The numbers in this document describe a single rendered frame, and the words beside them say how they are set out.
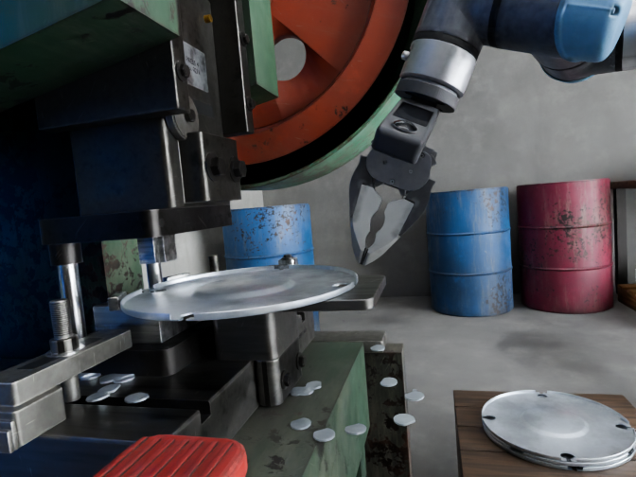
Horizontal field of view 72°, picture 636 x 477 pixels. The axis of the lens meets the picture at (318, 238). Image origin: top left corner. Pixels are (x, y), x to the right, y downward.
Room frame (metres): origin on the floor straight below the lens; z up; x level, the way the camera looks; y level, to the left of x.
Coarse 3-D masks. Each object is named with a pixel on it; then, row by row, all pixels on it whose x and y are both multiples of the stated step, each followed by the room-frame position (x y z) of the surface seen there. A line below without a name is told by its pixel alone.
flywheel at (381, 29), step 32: (288, 0) 0.91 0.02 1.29; (320, 0) 0.89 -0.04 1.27; (352, 0) 0.88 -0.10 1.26; (384, 0) 0.83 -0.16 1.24; (288, 32) 0.91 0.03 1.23; (320, 32) 0.89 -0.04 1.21; (352, 32) 0.88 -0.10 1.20; (384, 32) 0.83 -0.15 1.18; (320, 64) 0.90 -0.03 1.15; (352, 64) 0.84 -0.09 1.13; (384, 64) 0.83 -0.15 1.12; (288, 96) 0.91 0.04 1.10; (320, 96) 0.88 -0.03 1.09; (352, 96) 0.84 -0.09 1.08; (256, 128) 0.93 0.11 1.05; (288, 128) 0.88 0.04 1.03; (320, 128) 0.86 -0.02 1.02; (256, 160) 0.90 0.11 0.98; (288, 160) 0.95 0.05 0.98
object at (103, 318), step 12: (96, 312) 0.52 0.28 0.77; (108, 312) 0.52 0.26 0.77; (120, 312) 0.51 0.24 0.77; (96, 324) 0.52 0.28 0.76; (108, 324) 0.52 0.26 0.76; (120, 324) 0.51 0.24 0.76; (132, 324) 0.51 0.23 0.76; (144, 324) 0.51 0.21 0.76; (156, 324) 0.50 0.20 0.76; (168, 324) 0.52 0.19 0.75; (180, 324) 0.54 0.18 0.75; (192, 324) 0.57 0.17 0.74; (132, 336) 0.51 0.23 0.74; (144, 336) 0.51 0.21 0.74; (156, 336) 0.50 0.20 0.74; (168, 336) 0.52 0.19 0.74
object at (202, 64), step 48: (192, 0) 0.58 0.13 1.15; (192, 48) 0.57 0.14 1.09; (192, 96) 0.56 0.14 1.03; (96, 144) 0.51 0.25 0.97; (144, 144) 0.50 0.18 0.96; (192, 144) 0.51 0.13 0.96; (96, 192) 0.52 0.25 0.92; (144, 192) 0.50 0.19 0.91; (192, 192) 0.51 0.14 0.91; (240, 192) 0.60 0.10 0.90
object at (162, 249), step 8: (144, 240) 0.56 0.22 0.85; (152, 240) 0.56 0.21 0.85; (160, 240) 0.57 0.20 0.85; (168, 240) 0.58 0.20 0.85; (144, 248) 0.56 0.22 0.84; (152, 248) 0.56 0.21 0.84; (160, 248) 0.57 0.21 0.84; (168, 248) 0.58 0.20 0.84; (144, 256) 0.56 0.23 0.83; (152, 256) 0.56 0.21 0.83; (160, 256) 0.57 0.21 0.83; (168, 256) 0.57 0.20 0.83; (176, 256) 0.59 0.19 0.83
